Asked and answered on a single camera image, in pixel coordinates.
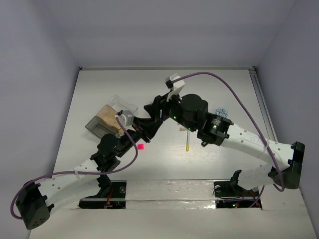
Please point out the clear plastic container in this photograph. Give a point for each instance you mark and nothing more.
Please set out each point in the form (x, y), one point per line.
(119, 104)

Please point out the yellow capped marker lower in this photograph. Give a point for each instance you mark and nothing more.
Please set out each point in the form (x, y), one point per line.
(187, 141)

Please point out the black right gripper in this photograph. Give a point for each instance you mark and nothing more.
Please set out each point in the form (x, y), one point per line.
(159, 102)

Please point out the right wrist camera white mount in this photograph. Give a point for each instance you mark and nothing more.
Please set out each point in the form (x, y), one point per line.
(175, 84)

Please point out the right blue paint jar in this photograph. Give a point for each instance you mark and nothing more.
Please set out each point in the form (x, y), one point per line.
(222, 112)

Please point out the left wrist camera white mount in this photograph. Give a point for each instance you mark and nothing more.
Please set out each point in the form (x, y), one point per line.
(126, 118)

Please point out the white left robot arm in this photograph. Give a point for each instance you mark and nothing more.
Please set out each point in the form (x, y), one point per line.
(39, 198)

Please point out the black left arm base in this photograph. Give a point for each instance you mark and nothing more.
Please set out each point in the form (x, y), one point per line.
(111, 196)

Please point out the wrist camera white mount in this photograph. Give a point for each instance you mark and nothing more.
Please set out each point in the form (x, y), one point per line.
(126, 118)
(175, 84)

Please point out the amber plastic container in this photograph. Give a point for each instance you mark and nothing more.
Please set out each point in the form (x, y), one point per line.
(108, 116)

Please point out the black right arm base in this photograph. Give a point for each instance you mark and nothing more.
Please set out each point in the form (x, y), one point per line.
(229, 195)

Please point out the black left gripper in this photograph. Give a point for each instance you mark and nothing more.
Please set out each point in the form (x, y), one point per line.
(140, 130)

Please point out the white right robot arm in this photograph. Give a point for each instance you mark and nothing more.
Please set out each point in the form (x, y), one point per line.
(283, 162)

